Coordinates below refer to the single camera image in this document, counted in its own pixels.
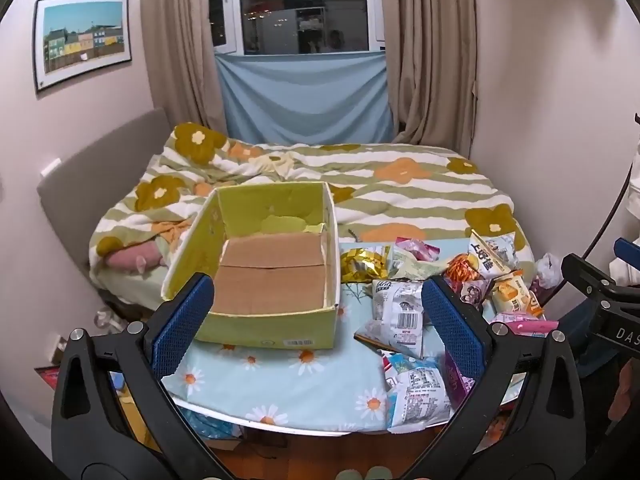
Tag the pink white snack packet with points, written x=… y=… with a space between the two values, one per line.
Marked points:
x=417 y=249

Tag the light blue hanging cloth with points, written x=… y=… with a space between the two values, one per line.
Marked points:
x=305 y=100

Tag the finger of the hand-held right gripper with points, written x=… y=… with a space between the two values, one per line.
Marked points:
x=582 y=267
x=627 y=252

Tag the grey bed headboard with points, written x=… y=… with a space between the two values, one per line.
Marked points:
x=95 y=170

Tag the framed wall picture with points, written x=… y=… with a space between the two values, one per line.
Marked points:
x=80 y=35

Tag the beige curtain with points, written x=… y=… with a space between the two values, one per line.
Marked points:
x=175 y=50
x=435 y=60

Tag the white wall socket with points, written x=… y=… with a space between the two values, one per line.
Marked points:
x=50 y=167

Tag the white blue chip bag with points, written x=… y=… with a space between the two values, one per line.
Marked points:
x=492 y=255

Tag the pale green snack packet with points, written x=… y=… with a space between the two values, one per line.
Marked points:
x=407 y=265

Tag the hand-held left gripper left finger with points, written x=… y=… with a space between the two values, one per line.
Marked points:
x=182 y=325

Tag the black curved tube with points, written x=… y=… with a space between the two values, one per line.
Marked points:
x=607 y=215

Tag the newspaper print snack packet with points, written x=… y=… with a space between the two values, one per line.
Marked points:
x=400 y=305

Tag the magenta snack packet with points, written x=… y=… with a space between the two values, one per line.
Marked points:
x=450 y=382

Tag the orange striped snack packet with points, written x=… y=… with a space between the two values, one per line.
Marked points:
x=460 y=270

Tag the pink pillow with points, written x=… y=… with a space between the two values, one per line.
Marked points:
x=135 y=257

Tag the orange bread snack packet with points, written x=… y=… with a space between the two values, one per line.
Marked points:
x=515 y=295

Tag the yellow-green cardboard box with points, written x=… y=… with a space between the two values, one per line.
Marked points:
x=270 y=280

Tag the person's right hand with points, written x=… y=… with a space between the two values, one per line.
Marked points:
x=625 y=385

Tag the window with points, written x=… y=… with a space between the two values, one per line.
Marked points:
x=300 y=10

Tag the white plastic bag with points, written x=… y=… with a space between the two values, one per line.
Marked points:
x=547 y=270

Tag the pink wafer packet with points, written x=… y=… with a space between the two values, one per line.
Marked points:
x=530 y=326

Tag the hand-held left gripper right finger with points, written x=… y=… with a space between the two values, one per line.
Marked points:
x=452 y=330

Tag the floral striped blanket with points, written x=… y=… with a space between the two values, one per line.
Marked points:
x=400 y=195

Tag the gold foil snack packet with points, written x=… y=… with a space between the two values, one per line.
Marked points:
x=362 y=262

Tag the daisy print tablecloth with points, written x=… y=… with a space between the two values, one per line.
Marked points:
x=300 y=385

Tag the purple cartoon snack packet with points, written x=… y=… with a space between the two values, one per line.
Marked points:
x=477 y=290

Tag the blue white snack packet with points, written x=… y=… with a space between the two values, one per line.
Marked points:
x=420 y=395

